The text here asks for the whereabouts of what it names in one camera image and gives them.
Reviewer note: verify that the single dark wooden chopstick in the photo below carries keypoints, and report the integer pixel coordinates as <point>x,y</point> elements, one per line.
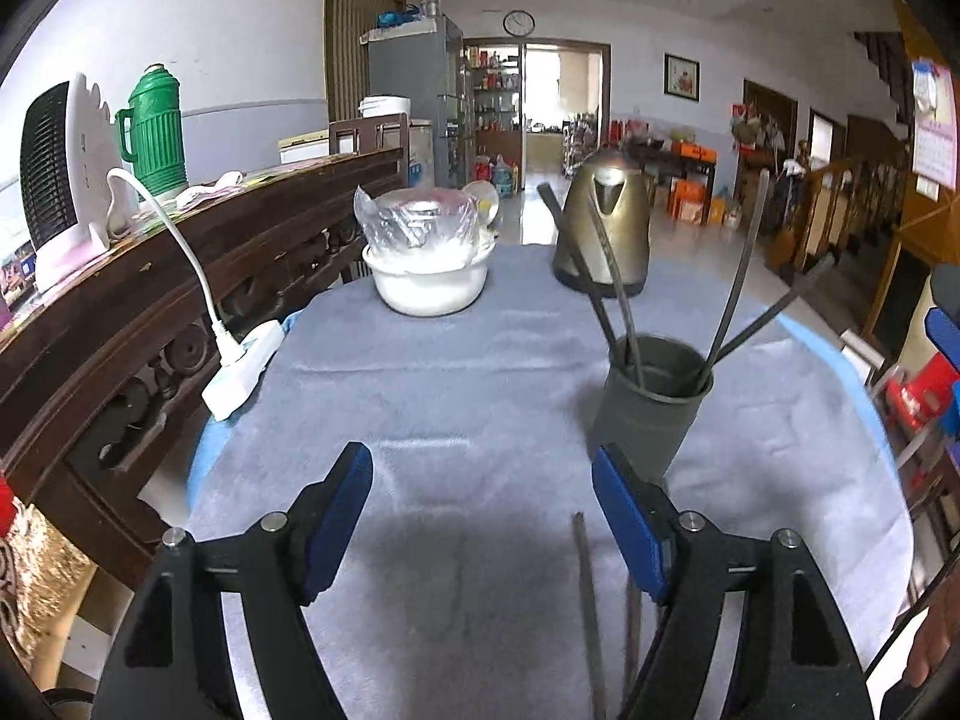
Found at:
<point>632,637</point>
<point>587,600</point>

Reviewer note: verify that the wall calendar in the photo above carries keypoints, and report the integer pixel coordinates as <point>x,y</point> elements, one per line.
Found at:
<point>936,135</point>

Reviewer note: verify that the person's right hand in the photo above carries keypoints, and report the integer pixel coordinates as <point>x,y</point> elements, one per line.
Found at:
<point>934,637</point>

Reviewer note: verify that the grey refrigerator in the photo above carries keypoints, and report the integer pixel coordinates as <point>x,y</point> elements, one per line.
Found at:
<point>405,82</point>

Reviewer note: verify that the white power strip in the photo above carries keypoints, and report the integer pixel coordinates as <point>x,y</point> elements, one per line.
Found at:
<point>236,382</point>

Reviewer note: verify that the white fan heater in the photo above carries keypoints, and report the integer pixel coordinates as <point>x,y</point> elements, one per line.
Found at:
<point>52,165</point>

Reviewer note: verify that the flat orange box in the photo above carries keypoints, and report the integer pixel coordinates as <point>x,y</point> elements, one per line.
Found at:
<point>694,151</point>

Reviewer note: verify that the bundle of dark chopsticks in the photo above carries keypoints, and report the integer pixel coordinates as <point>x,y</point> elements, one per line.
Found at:
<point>550,199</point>

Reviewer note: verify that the golden patterned bag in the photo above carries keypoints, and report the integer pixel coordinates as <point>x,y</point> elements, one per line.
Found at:
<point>45,577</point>

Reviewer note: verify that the white ceramic bowl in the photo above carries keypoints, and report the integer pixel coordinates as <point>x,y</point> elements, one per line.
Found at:
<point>427,292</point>

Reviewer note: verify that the framed wall picture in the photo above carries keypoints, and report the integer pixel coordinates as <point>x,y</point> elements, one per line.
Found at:
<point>682,77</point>

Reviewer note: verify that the dark wooden chair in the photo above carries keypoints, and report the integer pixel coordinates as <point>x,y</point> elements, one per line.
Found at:
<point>367,139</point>

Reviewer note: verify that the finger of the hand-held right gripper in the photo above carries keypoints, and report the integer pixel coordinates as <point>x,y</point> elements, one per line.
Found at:
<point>953,420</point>
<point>943,337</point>

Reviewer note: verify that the tall orange box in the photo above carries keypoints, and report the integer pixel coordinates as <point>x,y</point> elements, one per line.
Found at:
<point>690,202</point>

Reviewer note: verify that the dark wooden dining table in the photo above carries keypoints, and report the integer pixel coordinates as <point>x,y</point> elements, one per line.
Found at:
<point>667,165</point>

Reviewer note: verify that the bronze electric kettle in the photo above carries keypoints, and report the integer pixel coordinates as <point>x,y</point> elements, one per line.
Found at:
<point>634,225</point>

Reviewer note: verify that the grey tablecloth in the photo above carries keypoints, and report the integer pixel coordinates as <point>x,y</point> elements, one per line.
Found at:
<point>465,420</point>

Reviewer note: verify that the white step stool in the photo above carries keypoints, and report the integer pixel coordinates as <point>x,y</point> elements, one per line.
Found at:
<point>862,352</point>

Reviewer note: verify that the round wall clock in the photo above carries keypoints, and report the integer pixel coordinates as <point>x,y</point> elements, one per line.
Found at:
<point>518,22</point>

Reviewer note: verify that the blue water jug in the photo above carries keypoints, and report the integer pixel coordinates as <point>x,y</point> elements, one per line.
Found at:
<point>505,180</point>

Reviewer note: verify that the white rice cooker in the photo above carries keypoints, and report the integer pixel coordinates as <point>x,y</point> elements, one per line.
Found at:
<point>384,106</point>

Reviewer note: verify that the red plastic chair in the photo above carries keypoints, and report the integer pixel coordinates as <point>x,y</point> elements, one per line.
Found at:
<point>919,401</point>

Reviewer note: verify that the dark carved wooden sideboard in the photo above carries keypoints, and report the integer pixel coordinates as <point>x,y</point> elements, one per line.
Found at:
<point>150,300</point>

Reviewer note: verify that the glass display shelf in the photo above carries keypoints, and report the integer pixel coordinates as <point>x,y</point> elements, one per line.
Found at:
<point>491,97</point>

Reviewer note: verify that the white chest freezer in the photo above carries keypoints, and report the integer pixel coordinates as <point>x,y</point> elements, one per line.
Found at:
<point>304,148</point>

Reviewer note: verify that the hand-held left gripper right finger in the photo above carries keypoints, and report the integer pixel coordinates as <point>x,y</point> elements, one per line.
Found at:
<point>634,532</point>

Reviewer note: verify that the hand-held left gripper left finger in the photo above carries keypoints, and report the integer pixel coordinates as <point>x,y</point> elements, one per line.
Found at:
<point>334,532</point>

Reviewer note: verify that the blue table cover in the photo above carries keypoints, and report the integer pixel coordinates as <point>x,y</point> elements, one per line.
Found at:
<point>204,450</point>

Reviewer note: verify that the brown wooden door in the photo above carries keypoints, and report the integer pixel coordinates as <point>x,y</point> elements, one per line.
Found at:
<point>360,37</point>

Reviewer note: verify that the wooden stair railing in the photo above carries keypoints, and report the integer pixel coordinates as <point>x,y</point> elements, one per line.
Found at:
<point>840,210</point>

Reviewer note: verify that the green thermos flask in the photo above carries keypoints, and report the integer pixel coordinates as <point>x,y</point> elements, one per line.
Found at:
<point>154,135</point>

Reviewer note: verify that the metal chopstick holder cup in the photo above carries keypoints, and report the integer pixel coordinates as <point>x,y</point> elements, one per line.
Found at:
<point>645,427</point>

